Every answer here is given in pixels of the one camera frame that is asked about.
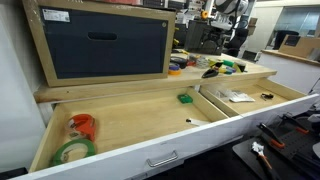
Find dark chair back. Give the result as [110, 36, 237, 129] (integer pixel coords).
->
[273, 29, 300, 51]

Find brown cardboard box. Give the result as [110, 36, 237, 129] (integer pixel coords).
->
[278, 34, 320, 60]

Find black orange spring clamp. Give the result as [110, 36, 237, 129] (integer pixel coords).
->
[280, 113, 311, 136]
[256, 122, 286, 150]

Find clear plastic box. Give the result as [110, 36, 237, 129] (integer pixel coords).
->
[208, 84, 229, 100]
[219, 88, 236, 102]

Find green tape roll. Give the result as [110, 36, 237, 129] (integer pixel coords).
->
[49, 138, 97, 168]

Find green tape box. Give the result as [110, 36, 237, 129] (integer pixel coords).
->
[176, 93, 194, 105]

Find stacked cardboard boxes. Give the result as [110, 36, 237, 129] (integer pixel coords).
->
[248, 16, 259, 36]

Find white black marker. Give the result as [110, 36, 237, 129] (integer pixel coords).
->
[185, 117, 212, 127]

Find black metal clamp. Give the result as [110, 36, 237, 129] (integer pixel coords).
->
[260, 92, 275, 102]

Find cardboard box with dark panel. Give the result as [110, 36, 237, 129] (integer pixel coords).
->
[21, 0, 177, 88]

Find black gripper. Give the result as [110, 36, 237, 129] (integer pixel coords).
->
[201, 31, 223, 55]

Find white counter wooden top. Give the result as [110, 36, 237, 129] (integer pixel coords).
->
[258, 49, 320, 95]

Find wooden drawer white front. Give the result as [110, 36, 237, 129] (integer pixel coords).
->
[199, 77, 320, 134]
[11, 86, 244, 180]

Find grey duct tape roll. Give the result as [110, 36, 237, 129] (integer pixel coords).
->
[188, 53, 201, 63]

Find white brush orange handle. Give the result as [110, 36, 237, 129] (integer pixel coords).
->
[250, 141, 278, 178]

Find orange tape dispenser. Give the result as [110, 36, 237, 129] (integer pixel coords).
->
[65, 113, 98, 143]

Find wide black tape roll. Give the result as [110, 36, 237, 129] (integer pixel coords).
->
[169, 56, 188, 70]

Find green plastic tube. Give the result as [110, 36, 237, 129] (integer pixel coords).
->
[222, 59, 236, 68]

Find black yellow hand tool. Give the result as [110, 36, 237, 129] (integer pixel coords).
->
[172, 49, 191, 56]

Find silver foil bag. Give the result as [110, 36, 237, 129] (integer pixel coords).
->
[228, 91, 256, 104]

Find black tool tray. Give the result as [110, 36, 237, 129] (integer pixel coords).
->
[232, 114, 320, 180]

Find black office chair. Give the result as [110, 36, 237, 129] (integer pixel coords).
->
[226, 27, 250, 58]

